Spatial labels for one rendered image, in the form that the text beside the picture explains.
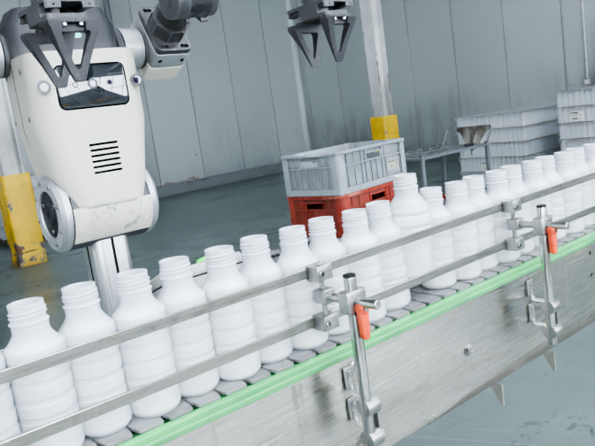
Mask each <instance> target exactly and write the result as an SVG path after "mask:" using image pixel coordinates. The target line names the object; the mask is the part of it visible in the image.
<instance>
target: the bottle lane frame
mask: <svg viewBox="0 0 595 446"><path fill-rule="evenodd" d="M593 231H594V232H592V233H589V234H587V235H584V236H582V237H580V238H578V239H575V240H574V241H572V242H569V243H565V244H564V245H562V246H560V247H559V248H558V251H557V253H556V254H552V253H551V252H550V254H551V265H552V286H553V297H554V298H557V299H558V300H559V301H560V304H561V308H560V309H559V310H558V313H559V323H560V324H561V326H562V328H563V332H562V334H561V335H559V336H558V337H557V342H558V343H557V344H556V345H558V344H559V343H561V342H563V341H565V340H566V339H568V338H569V337H570V336H572V335H574V334H576V333H577V332H579V331H580V330H582V329H584V328H585V327H587V326H589V325H590V324H591V323H593V322H594V321H595V230H593ZM529 279H532V281H533V292H534V297H535V298H541V299H544V290H543V279H542V268H541V257H540V256H538V257H536V258H533V259H531V260H529V261H527V262H524V263H523V262H522V263H521V264H520V265H518V266H516V267H512V268H511V267H509V270H507V271H504V272H503V273H497V275H495V276H493V277H491V278H489V279H484V281H482V282H479V283H477V284H475V285H470V287H469V288H466V289H463V290H461V291H456V294H453V295H451V296H448V297H441V299H442V300H440V301H437V302H435V303H433V304H426V307H424V308H422V309H419V310H418V311H410V314H408V315H406V316H404V317H402V318H400V319H392V320H393V321H392V322H391V323H389V324H386V325H384V326H382V327H375V330H373V331H370V338H369V339H368V340H364V343H365V350H366V357H367V369H368V377H369V384H370V390H371V394H375V395H377V396H378V397H379V398H380V400H381V403H382V409H381V410H380V411H379V412H380V420H381V427H382V429H383V430H384V432H385V436H386V438H385V441H384V442H383V443H382V444H380V445H378V446H395V445H397V444H398V443H400V442H402V441H404V440H405V439H406V438H408V437H409V436H411V435H413V434H415V433H416V432H418V431H420V430H421V429H423V428H424V427H426V426H427V425H429V424H430V423H432V422H434V421H435V420H437V419H439V418H441V417H442V416H444V415H445V414H446V413H448V412H449V411H452V410H453V409H455V408H456V407H458V406H460V405H461V404H463V403H465V402H466V401H467V400H469V399H470V398H472V397H474V396H476V395H478V394H479V393H481V392H482V391H484V390H485V389H487V388H488V387H490V386H492V385H493V384H495V383H496V382H498V381H500V380H502V379H503V378H505V377H506V376H507V375H509V374H511V373H513V372H514V371H516V370H518V369H519V368H521V367H522V366H524V365H526V364H527V363H528V362H530V361H532V360H533V359H535V358H537V357H539V356H540V355H542V354H544V353H545V352H547V351H548V350H550V349H551V348H553V347H554V346H556V345H550V344H548V342H547V338H546V337H545V335H544V332H543V330H544V327H540V326H535V324H534V323H533V322H532V320H529V314H528V304H531V303H533V301H532V300H531V298H530V297H527V293H526V282H525V281H527V280H529ZM315 354H316V356H315V357H313V358H309V359H307V360H306V361H304V362H301V363H296V362H293V363H294V365H293V366H292V367H290V368H288V369H285V370H283V371H281V372H279V373H271V372H270V373H271V376H270V377H267V378H265V379H264V380H262V381H258V382H256V383H254V384H250V383H247V382H245V383H246V388H242V389H240V390H238V391H236V392H234V393H232V394H230V395H227V396H226V395H222V394H220V399H219V400H216V401H214V402H212V403H210V404H207V405H205V406H203V407H196V406H193V405H191V406H192V407H193V411H191V412H189V413H187V414H185V415H182V416H180V417H179V418H177V419H173V420H169V419H164V418H163V420H164V424H163V425H161V426H158V427H155V428H153V429H152V430H149V431H147V432H145V433H143V434H138V433H135V432H133V433H132V435H133V437H132V438H131V439H129V440H127V441H125V442H122V443H120V444H118V445H115V446H364V445H363V443H362V441H361V439H360V434H361V433H362V432H363V428H360V427H356V425H355V423H354V420H353V419H351V420H349V415H348V409H347V403H346V399H348V398H350V397H352V394H351V392H350V390H349V389H345V388H344V377H343V370H342V369H343V368H345V367H346V366H348V365H353V371H354V378H355V386H354V388H355V391H356V392H359V391H358V385H357V378H356V372H355V364H354V358H353V351H352V340H350V341H348V342H345V343H343V344H339V343H337V344H336V347H335V348H333V349H331V350H327V351H325V352H323V353H317V352H315Z"/></svg>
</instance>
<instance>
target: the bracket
mask: <svg viewBox="0 0 595 446"><path fill-rule="evenodd" d="M501 203H502V204H503V211H502V212H509V213H511V218H510V219H507V220H506V224H507V230H512V231H513V236H511V237H509V238H506V239H505V240H504V241H505V242H506V249H505V250H511V251H518V250H522V249H524V248H525V244H524V237H519V236H517V233H516V230H517V231H518V230H521V229H523V228H524V227H528V228H533V233H534V235H538V236H539V247H540V257H541V268H542V279H543V290H544V299H541V298H535V297H534V292H533V281H532V279H529V280H527V281H525V282H526V293H527V297H530V298H531V300H532V301H533V303H531V304H528V314H529V320H532V322H533V323H534V324H535V326H540V327H544V330H543V332H544V335H545V337H546V338H547V342H548V344H550V345H556V344H557V343H558V342H557V337H558V336H559V335H561V334H562V332H563V328H562V326H561V324H560V323H559V313H558V310H559V309H560V308H561V304H560V301H559V300H558V299H557V298H554V297H553V276H552V265H551V254H550V252H551V253H552V254H556V253H557V251H558V245H557V232H558V229H567V230H568V229H569V223H568V222H553V216H552V215H547V210H546V206H547V205H546V204H537V205H536V207H537V217H535V218H534V219H533V220H532V221H527V220H523V218H516V217H515V214H514V213H515V212H517V211H520V210H521V209H522V204H521V199H513V198H512V199H507V200H504V201H501ZM305 268H307V271H308V277H309V278H308V279H307V280H308V281H316V282H319V285H320V287H319V288H316V289H315V290H314V291H313V292H314V298H315V303H317V304H322V310H323V311H321V312H319V313H316V314H314V315H313V318H314V320H315V326H316V327H314V329H315V330H319V331H322V332H328V331H329V330H332V329H334V328H336V327H340V325H339V318H338V312H336V311H328V304H331V303H334V302H337V303H339V311H340V313H341V314H343V315H348V319H349V326H350V332H351V339H352V351H353V358H354V364H355V372H356V378H357V385H358V391H359V392H356V391H355V388H354V386H355V378H354V371H353V365H348V366H346V367H345V368H343V369H342V370H343V377H344V388H345V389H349V390H350V392H351V394H352V397H350V398H348V399H346V403H347V409H348V415H349V420H351V419H353V420H354V423H355V425H356V427H360V428H363V432H362V433H361V434H360V439H361V441H362V443H363V445H364V446H378V445H380V444H382V443H383V442H384V441H385V438H386V436H385V432H384V430H383V429H382V427H381V420H380V412H379V411H380V410H381V409H382V403H381V400H380V398H379V397H378V396H377V395H375V394H371V390H370V384H369V377H368V369H367V357H366V350H365V343H364V340H368V339H369V338H370V323H369V313H368V312H369V309H374V310H379V309H380V308H381V302H380V301H379V300H374V299H370V298H366V291H365V288H364V287H360V286H357V282H356V273H344V274H343V275H342V276H343V279H344V290H341V291H339V292H338V293H335V289H334V288H332V287H327V286H325V285H324V281H325V280H327V279H330V278H332V277H333V273H332V266H331V263H328V262H321V261H319V262H316V263H313V264H310V265H306V266H305ZM534 302H537V303H542V304H541V309H542V311H543V312H544V313H545V321H546V323H543V322H537V320H536V313H535V309H536V307H535V303H534ZM358 398H359V400H358ZM359 415H361V418H362V423H361V422H359V417H358V416H359Z"/></svg>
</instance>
